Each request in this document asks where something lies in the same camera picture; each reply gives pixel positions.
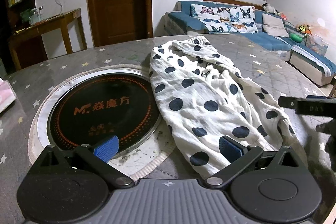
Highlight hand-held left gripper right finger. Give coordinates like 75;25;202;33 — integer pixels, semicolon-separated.
205;135;307;188

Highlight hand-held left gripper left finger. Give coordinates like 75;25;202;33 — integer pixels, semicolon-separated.
39;135;133;188

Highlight white polka dot pants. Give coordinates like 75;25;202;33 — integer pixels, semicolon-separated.
149;35;297;168

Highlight brown wooden chair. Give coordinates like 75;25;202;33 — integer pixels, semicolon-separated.
328;77;336;97

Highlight black round induction cooktop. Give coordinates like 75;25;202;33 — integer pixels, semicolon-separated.
48;72;162;156

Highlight grey star-patterned table cover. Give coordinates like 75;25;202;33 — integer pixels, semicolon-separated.
0;32;336;224

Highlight clear plastic toy bin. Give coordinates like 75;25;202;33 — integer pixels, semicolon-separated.
306;34;328;55

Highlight yellow and orange toys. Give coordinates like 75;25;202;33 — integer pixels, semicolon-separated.
297;24;313;35

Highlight blue sofa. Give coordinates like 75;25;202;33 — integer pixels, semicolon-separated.
164;0;336;86

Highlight beige cushion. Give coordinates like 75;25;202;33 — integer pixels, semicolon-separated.
262;13;289;38

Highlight black and white plush toy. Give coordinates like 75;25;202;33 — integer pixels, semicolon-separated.
262;3;279;14

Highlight pink tissue box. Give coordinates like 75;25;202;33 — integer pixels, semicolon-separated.
0;78;16;113

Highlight white butterfly print blanket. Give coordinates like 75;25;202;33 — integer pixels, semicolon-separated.
189;4;258;33

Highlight wooden side table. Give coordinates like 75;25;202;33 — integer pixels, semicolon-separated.
8;8;87;69

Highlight glass jar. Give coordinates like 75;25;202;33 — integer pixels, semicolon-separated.
28;8;40;25

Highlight dark wooden shelf cabinet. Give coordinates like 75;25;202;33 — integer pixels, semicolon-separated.
0;0;36;75

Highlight white ring around cooktop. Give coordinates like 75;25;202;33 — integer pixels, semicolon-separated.
28;65;174;182

